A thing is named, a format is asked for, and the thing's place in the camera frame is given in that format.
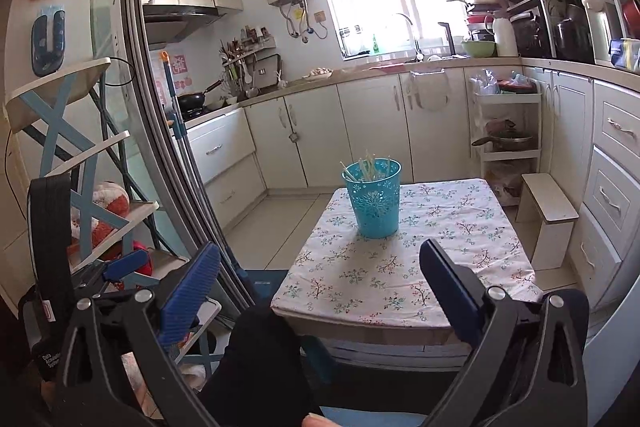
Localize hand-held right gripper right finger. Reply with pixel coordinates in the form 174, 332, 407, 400
419, 238, 590, 427

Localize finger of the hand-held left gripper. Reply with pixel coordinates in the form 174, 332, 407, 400
75, 249, 191, 304

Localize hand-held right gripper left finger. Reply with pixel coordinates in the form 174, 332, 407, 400
52, 242, 222, 427

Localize blue perforated plastic basket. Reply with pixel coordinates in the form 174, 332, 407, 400
341, 158, 402, 239

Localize bundle of wooden chopsticks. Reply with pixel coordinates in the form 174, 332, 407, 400
340, 150, 393, 182

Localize floral white tablecloth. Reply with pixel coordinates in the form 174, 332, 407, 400
270, 178, 543, 328

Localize red white plush toy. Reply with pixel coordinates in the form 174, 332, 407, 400
70, 182, 132, 258

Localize dark blue flat object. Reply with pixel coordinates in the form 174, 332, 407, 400
245, 268, 291, 303

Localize person's black trouser leg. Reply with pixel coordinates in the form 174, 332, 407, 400
199, 304, 323, 427

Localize white step stool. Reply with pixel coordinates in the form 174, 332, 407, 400
515, 173, 580, 270

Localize black frying pan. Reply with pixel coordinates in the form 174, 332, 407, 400
177, 80, 223, 110

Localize white rolling cart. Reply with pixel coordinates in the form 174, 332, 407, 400
470, 74, 543, 192

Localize blue dotted slippers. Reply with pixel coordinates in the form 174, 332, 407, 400
31, 4, 68, 78

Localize clear plastic food bags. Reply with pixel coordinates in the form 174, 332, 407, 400
472, 69, 538, 95

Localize white door bag holder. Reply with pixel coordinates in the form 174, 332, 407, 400
407, 68, 447, 112

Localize green bowl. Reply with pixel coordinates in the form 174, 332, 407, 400
461, 39, 497, 58

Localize chrome sink faucet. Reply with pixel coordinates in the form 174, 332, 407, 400
395, 13, 425, 62

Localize black filter tap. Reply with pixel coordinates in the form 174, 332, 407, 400
438, 22, 457, 58

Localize black range hood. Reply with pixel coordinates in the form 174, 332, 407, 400
142, 4, 243, 50

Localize white thermos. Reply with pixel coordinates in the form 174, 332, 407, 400
492, 13, 518, 58

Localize stack of bowls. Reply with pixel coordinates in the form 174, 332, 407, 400
466, 9, 496, 42

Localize black cooking pot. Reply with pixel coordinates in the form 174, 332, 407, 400
555, 4, 593, 60

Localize blue tissue packet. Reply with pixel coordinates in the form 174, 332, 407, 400
609, 38, 640, 70

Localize white electric water boiler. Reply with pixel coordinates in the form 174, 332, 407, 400
581, 0, 623, 64

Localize lidded pot with handle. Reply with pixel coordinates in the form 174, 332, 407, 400
471, 131, 535, 152

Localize white shelf with blue frame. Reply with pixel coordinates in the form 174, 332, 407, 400
5, 57, 223, 368

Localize red paper wall decorations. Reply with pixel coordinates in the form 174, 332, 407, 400
170, 54, 193, 90

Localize wall utensil rack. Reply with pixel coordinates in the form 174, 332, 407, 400
219, 27, 278, 98

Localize water heater hoses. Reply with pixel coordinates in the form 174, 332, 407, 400
280, 0, 328, 42

